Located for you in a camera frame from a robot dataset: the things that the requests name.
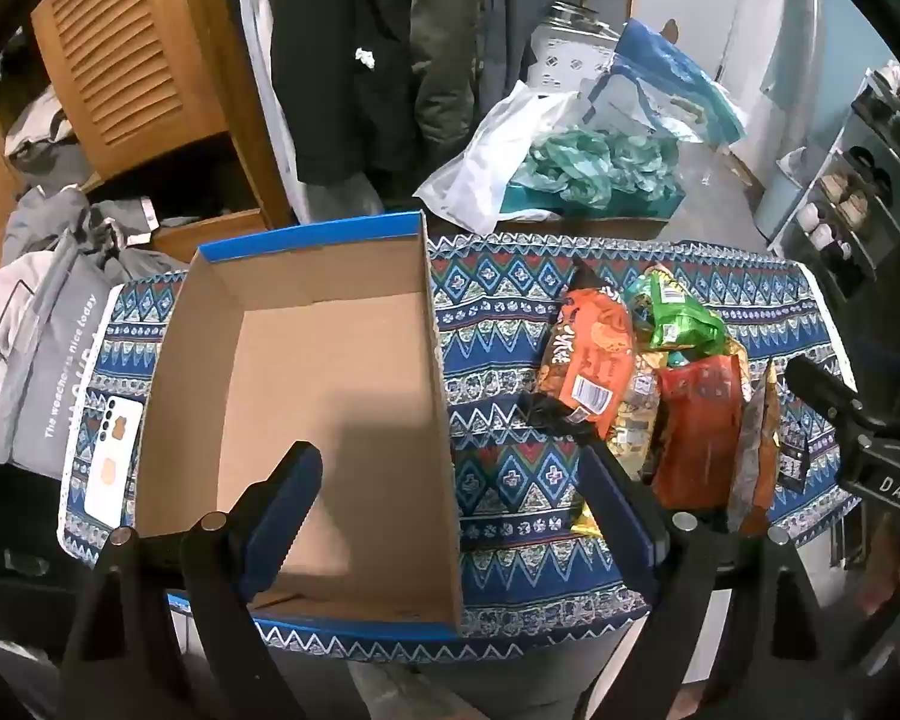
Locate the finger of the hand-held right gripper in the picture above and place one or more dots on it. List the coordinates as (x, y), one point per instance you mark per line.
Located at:
(825, 397)

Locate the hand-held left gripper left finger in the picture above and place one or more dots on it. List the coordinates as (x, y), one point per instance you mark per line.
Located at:
(285, 517)

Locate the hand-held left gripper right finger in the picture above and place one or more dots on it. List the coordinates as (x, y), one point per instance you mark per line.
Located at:
(622, 532)

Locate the black snack packet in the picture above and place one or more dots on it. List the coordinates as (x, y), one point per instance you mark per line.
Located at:
(793, 465)

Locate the orange crinkled snack packet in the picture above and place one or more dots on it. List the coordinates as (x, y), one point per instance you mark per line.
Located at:
(754, 450)

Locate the red snack packet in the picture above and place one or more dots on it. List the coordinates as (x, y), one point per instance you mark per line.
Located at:
(701, 427)

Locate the blue cardboard box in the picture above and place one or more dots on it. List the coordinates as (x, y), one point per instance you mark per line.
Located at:
(330, 390)

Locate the green snack packet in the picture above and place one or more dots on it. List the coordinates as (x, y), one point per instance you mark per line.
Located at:
(667, 315)

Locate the white smartphone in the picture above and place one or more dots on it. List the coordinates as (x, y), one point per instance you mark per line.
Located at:
(116, 465)

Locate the blue patterned tablecloth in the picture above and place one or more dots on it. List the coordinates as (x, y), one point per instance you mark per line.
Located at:
(510, 360)

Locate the light blue bin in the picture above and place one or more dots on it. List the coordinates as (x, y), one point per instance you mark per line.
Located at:
(784, 195)

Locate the shoe rack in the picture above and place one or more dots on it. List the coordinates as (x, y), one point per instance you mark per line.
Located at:
(862, 187)

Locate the black bag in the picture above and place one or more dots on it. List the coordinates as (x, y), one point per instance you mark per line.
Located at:
(15, 525)

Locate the grey fabric storage bag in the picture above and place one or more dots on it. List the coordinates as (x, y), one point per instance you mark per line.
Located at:
(52, 360)

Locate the bunch of teal plastic bags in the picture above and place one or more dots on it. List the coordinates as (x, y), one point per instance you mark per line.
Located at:
(592, 165)

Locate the blue zip bag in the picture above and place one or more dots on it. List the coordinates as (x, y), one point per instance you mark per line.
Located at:
(667, 82)

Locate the grey garment pile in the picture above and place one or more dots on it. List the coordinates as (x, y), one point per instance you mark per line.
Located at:
(60, 217)

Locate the white plastic bag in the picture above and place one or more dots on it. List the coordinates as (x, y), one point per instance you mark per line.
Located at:
(487, 157)

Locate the white patterned box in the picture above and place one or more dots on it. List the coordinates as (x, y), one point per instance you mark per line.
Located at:
(570, 52)

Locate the hanging dark coats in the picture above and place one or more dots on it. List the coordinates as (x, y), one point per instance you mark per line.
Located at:
(259, 30)

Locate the wooden louvered cabinet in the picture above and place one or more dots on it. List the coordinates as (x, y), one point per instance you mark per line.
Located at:
(127, 52)

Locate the olive hanging coat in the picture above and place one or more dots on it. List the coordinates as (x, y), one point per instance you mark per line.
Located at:
(446, 52)

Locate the navy hanging coat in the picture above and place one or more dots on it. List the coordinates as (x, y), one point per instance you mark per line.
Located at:
(517, 7)

